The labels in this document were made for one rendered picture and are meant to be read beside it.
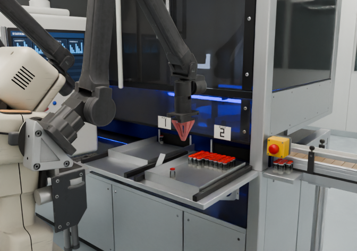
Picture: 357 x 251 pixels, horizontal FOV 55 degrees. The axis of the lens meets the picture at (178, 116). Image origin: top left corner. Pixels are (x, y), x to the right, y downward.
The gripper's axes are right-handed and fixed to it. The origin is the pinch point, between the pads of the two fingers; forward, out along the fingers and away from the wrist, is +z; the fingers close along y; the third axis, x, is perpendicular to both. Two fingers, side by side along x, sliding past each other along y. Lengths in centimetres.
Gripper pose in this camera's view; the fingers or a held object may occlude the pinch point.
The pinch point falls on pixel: (183, 138)
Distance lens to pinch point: 117.4
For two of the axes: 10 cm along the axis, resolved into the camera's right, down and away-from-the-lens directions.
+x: -7.8, -1.1, 6.2
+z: 0.1, 9.8, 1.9
